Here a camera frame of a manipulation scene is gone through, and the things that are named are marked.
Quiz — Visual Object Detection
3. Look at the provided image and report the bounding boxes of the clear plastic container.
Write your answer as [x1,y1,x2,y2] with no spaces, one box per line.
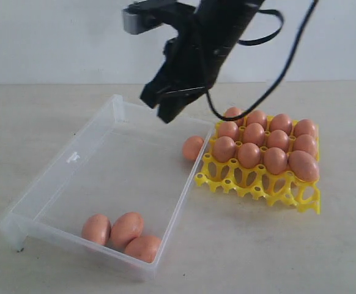
[0,95,213,281]

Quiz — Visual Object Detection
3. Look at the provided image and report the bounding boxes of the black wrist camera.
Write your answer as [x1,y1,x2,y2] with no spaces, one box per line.
[122,0,196,35]

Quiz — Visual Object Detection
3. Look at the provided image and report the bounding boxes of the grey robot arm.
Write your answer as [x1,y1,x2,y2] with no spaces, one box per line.
[140,1,262,123]

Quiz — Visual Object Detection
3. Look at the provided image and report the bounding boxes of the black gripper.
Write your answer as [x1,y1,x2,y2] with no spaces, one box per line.
[139,18,230,124]

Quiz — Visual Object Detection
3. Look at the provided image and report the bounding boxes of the yellow plastic egg tray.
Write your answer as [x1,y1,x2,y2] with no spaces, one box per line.
[194,110,322,214]

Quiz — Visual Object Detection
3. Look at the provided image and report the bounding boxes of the black cable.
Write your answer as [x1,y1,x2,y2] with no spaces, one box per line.
[165,0,319,121]

